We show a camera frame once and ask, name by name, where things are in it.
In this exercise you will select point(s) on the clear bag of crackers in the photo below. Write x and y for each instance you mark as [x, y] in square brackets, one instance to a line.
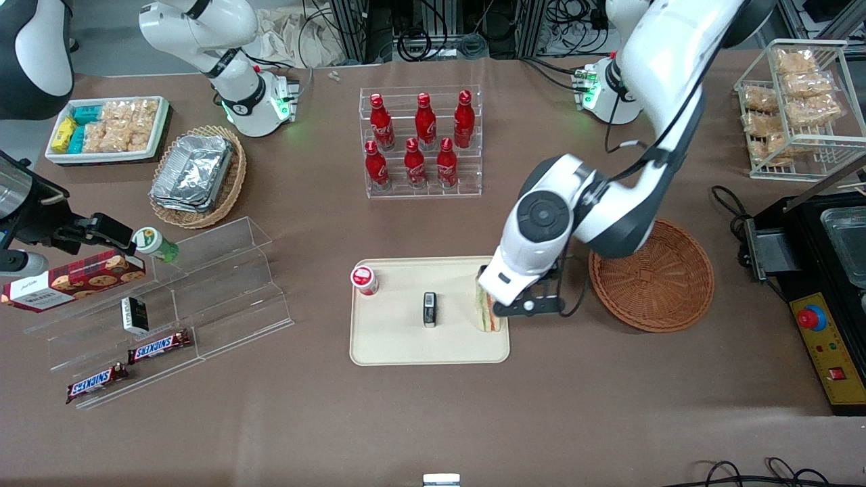
[125, 137]
[115, 112]
[145, 115]
[95, 138]

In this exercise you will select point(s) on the green bottle with white cap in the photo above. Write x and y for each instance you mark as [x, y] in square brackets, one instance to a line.
[154, 244]

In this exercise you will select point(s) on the red Walkers cookie box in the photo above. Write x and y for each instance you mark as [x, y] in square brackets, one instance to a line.
[67, 283]

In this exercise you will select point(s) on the red cola bottle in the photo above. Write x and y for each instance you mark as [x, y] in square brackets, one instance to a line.
[425, 125]
[381, 125]
[446, 164]
[415, 166]
[376, 168]
[464, 122]

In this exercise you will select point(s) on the red emergency stop button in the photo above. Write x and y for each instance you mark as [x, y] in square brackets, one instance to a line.
[812, 318]

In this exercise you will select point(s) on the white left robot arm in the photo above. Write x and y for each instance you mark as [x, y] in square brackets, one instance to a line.
[541, 216]

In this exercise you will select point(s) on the white rectangular snack tray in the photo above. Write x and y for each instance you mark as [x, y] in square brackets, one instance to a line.
[162, 128]

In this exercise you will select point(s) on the aluminium equipment frame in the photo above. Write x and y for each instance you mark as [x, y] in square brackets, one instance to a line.
[358, 30]

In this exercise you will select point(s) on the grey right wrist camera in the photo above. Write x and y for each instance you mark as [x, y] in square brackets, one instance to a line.
[24, 262]

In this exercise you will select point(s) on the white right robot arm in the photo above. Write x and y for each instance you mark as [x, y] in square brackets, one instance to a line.
[237, 88]

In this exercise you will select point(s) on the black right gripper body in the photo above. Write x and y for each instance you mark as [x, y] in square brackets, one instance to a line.
[42, 224]

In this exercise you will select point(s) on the teal snack pack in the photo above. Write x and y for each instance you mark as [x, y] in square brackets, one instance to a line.
[77, 140]
[86, 114]

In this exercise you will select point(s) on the small white and black device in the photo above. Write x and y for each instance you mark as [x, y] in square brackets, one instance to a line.
[441, 481]

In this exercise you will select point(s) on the stacked aluminium foil trays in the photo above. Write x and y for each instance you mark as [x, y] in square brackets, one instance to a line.
[193, 172]

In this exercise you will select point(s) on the oval tan wicker basket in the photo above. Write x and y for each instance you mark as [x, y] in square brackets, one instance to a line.
[233, 182]

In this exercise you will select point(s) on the round brown wicker basket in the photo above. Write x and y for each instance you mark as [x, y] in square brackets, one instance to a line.
[649, 284]

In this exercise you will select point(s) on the small black and white box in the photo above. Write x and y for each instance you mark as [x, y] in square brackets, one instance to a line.
[134, 315]

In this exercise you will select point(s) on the bagged pastry snack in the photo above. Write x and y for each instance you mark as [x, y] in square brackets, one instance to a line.
[808, 84]
[781, 147]
[815, 109]
[761, 99]
[763, 124]
[795, 62]

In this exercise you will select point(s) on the clear plastic container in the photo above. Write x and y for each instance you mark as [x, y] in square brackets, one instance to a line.
[844, 243]

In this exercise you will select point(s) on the triangular sandwich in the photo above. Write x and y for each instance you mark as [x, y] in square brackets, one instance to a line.
[486, 319]

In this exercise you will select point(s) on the small red-capped bottle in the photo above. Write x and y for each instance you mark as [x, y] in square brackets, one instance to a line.
[364, 280]

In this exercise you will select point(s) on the crumpled beige cloth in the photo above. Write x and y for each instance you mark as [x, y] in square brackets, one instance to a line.
[291, 34]

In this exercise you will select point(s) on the Snickers chocolate bar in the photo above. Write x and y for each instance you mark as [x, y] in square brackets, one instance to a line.
[97, 383]
[159, 347]

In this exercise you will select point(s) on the yellow snack pack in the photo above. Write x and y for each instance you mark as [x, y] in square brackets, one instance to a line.
[63, 135]

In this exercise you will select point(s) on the clear acrylic stepped shelf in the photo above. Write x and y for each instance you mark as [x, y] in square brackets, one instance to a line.
[230, 297]

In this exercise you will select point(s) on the clear acrylic bottle rack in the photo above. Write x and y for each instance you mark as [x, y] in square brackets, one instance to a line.
[473, 189]

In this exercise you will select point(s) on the black sealing machine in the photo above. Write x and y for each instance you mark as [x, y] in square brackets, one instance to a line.
[805, 264]

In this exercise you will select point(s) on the beige plastic tray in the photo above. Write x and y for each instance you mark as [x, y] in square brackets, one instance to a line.
[392, 338]

